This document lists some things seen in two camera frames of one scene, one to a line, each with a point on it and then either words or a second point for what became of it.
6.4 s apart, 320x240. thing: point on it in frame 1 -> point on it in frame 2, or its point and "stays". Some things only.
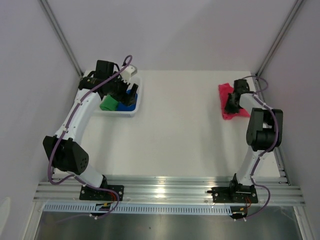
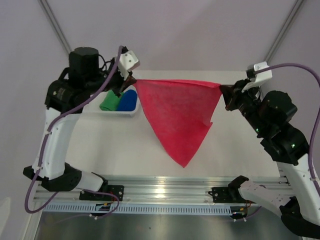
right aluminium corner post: x=280 y=36 stays
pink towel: x=224 y=89 -> x=180 y=110
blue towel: x=122 y=107 stays
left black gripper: x=125 y=85 -> x=128 y=81
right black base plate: x=230 y=194 stays
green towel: x=109 y=103 stays
